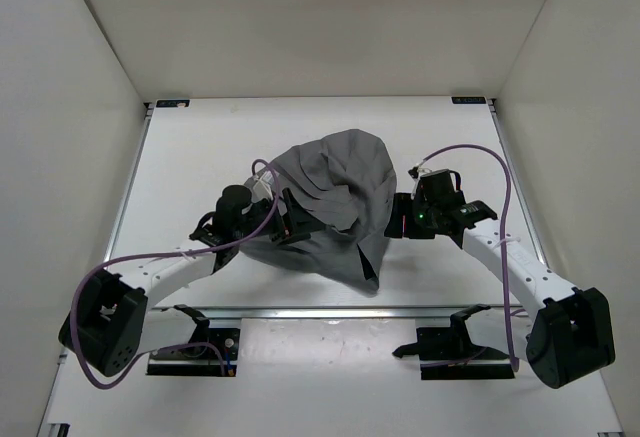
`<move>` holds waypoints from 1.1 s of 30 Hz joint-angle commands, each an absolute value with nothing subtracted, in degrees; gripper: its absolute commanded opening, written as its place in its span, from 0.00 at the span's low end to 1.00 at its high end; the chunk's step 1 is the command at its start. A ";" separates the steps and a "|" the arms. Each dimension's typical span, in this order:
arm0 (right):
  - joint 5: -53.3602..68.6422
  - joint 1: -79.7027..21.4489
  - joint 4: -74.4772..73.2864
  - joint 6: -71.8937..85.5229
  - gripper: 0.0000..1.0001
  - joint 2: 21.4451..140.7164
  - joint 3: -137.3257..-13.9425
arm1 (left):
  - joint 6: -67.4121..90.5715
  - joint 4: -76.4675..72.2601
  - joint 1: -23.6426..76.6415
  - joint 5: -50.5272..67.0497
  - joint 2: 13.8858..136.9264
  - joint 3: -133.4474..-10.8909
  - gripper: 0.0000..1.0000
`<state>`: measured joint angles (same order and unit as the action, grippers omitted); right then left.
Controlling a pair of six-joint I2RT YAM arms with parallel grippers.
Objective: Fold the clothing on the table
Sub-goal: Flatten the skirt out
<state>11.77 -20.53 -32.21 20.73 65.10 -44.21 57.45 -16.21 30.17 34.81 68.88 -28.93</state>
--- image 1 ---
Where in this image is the grey pleated skirt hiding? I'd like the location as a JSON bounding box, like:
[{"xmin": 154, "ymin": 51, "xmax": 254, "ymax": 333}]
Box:
[{"xmin": 241, "ymin": 129, "xmax": 397, "ymax": 295}]

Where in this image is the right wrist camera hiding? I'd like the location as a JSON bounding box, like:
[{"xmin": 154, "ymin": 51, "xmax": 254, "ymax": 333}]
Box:
[{"xmin": 416, "ymin": 169, "xmax": 462, "ymax": 204}]

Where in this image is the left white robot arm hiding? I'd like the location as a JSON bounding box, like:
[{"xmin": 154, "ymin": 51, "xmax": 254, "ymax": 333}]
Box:
[{"xmin": 58, "ymin": 185, "xmax": 326, "ymax": 381}]

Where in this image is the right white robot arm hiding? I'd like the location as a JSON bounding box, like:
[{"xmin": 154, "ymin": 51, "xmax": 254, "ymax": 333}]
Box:
[{"xmin": 385, "ymin": 167, "xmax": 615, "ymax": 389}]

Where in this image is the left blue corner label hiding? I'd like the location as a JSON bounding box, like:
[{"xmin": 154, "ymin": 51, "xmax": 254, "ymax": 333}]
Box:
[{"xmin": 155, "ymin": 99, "xmax": 190, "ymax": 108}]

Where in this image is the right blue corner label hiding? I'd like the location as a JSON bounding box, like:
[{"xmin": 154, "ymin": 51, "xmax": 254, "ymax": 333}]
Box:
[{"xmin": 451, "ymin": 96, "xmax": 486, "ymax": 105}]

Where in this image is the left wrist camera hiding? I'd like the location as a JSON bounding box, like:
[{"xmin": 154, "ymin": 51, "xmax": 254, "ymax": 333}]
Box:
[{"xmin": 247, "ymin": 171, "xmax": 273, "ymax": 202}]

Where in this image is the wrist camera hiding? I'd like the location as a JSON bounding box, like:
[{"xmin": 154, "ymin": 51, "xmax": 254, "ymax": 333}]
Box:
[
  {"xmin": 247, "ymin": 171, "xmax": 273, "ymax": 202},
  {"xmin": 416, "ymin": 169, "xmax": 462, "ymax": 204}
]

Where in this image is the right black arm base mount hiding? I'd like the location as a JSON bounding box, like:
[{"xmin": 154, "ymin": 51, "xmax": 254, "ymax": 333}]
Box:
[{"xmin": 392, "ymin": 304, "xmax": 515, "ymax": 381}]

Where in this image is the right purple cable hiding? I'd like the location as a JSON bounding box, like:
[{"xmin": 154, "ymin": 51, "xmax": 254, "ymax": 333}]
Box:
[{"xmin": 412, "ymin": 143, "xmax": 528, "ymax": 370}]

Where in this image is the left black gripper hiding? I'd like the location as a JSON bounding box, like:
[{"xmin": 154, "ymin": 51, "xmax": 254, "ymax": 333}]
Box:
[{"xmin": 237, "ymin": 185, "xmax": 327, "ymax": 245}]

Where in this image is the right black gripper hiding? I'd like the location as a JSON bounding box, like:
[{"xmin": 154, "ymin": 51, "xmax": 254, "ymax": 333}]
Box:
[{"xmin": 385, "ymin": 193, "xmax": 440, "ymax": 240}]

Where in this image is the blue corner label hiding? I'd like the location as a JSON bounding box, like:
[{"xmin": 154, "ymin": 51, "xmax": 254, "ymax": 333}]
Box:
[
  {"xmin": 451, "ymin": 96, "xmax": 486, "ymax": 105},
  {"xmin": 155, "ymin": 99, "xmax": 190, "ymax": 108}
]

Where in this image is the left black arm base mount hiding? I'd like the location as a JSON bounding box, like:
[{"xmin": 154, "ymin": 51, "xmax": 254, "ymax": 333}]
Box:
[{"xmin": 146, "ymin": 304, "xmax": 241, "ymax": 378}]

